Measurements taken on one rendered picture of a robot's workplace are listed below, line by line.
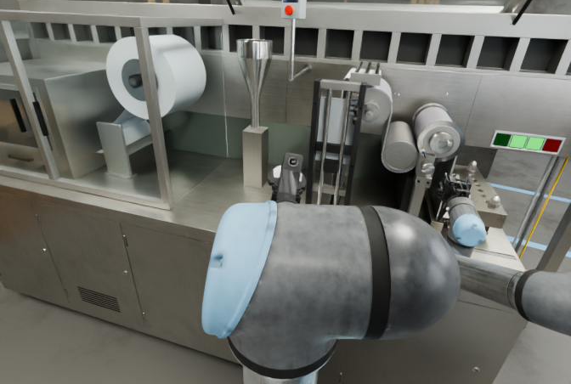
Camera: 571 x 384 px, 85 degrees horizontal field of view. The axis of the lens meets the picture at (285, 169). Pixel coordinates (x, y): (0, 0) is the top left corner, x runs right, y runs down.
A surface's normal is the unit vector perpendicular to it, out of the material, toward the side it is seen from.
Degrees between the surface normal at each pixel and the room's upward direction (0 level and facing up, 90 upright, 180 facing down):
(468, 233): 90
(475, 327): 90
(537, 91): 90
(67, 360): 0
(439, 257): 45
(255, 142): 90
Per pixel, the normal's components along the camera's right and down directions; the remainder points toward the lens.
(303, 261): 0.02, -0.33
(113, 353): 0.04, -0.90
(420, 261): 0.27, -0.39
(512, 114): -0.28, 0.41
